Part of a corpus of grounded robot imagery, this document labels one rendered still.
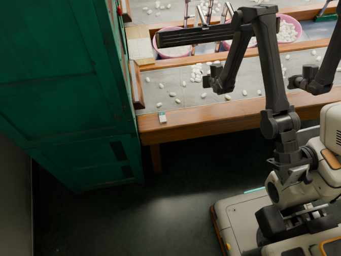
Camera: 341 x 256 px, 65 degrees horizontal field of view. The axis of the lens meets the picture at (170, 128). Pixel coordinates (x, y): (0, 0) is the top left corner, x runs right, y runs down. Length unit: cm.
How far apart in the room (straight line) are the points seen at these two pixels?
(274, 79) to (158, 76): 88
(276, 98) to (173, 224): 136
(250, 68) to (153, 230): 127
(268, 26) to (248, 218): 123
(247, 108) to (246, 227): 74
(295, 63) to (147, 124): 100
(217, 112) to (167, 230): 96
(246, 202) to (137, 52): 117
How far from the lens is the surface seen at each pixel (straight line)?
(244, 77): 170
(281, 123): 93
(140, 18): 202
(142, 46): 177
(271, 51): 93
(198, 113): 148
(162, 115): 144
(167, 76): 165
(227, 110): 151
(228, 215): 181
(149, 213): 206
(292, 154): 94
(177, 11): 206
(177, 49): 181
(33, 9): 83
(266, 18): 94
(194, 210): 207
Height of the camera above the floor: 202
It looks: 62 degrees down
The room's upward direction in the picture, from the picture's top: straight up
